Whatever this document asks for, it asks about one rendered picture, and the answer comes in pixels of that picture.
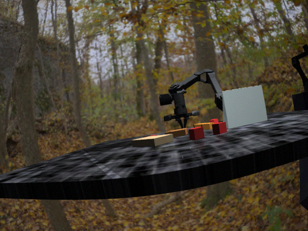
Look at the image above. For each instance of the orange long flat bar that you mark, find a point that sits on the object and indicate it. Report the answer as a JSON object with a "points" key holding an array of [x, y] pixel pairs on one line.
{"points": [[206, 126]]}

